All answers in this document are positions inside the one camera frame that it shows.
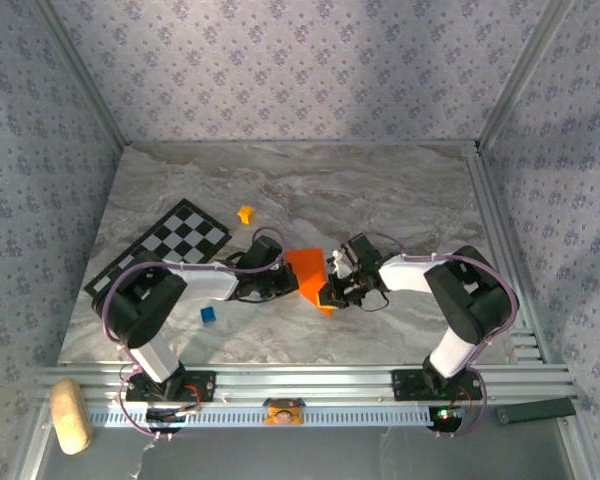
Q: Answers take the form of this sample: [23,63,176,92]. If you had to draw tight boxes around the orange cloth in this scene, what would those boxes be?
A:
[285,248,339,318]

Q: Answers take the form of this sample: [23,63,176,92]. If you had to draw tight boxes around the black white checkerboard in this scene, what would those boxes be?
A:
[83,198,230,301]

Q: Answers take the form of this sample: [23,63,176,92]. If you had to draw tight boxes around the orange cartoon figure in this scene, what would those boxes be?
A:
[262,397,306,427]

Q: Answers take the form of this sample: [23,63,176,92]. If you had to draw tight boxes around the black controller board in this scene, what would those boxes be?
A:
[144,405,201,435]
[427,405,469,434]

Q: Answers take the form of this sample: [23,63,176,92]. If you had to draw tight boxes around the black flat bar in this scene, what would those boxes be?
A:
[496,397,578,426]

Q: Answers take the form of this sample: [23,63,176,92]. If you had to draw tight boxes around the tan cork block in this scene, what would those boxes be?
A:
[48,378,94,456]

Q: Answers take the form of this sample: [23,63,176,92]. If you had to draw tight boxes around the thin black cable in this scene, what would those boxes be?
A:
[359,289,389,313]
[224,252,267,304]

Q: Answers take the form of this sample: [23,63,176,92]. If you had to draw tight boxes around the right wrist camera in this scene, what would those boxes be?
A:
[328,248,354,277]

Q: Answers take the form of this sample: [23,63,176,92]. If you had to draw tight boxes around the wide aluminium rail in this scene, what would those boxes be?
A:
[34,363,579,407]

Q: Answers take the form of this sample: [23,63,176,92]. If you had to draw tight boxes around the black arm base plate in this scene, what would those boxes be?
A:
[124,369,217,404]
[390,368,484,403]

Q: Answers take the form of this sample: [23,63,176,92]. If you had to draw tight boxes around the white slotted cable duct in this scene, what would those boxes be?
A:
[87,405,436,429]

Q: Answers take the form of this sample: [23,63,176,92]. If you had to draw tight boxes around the slotted aluminium side rail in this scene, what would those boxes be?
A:
[462,144,551,365]

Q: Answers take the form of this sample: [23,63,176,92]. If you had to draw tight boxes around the purple cable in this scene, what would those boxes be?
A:
[364,230,521,441]
[102,225,287,442]

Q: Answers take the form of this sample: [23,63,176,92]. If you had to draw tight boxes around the aluminium frame post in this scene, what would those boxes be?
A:
[32,0,131,149]
[17,404,51,480]
[477,0,577,151]
[559,414,600,480]

